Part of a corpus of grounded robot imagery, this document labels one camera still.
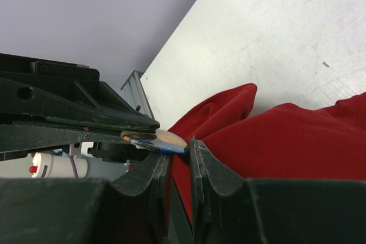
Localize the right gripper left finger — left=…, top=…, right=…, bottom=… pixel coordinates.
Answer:
left=1, top=153, right=172, bottom=243

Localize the aluminium frame rail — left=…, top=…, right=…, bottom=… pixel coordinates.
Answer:
left=120, top=70, right=154, bottom=118

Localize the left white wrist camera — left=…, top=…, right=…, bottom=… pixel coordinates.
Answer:
left=1, top=153, right=129, bottom=181

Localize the red cloth garment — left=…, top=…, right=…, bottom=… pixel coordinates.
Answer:
left=167, top=83, right=366, bottom=227

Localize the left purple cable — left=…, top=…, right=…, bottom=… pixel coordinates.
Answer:
left=68, top=155, right=79, bottom=178

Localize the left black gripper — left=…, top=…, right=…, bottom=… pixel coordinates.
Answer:
left=1, top=53, right=160, bottom=153

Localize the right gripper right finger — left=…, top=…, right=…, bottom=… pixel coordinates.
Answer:
left=190, top=138, right=365, bottom=243

